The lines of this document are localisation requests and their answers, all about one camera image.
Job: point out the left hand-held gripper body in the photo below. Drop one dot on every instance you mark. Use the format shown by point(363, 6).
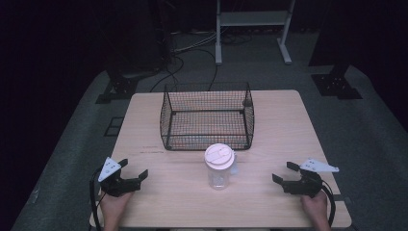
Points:
point(115, 186)

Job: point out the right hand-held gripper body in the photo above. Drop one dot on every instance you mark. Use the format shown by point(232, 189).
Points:
point(304, 186)

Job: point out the person's left hand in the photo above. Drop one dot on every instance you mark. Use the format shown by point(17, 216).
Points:
point(114, 205)

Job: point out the person's right hand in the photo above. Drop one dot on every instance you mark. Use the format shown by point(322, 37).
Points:
point(316, 207)

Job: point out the clear bottle with pink lid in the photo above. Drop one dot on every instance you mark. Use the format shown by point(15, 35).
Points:
point(219, 166)

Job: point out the black stand base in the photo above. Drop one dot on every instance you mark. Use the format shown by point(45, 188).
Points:
point(336, 85)
point(118, 88)

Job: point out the white metal desk frame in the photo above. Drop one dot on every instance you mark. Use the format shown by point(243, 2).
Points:
point(253, 19)

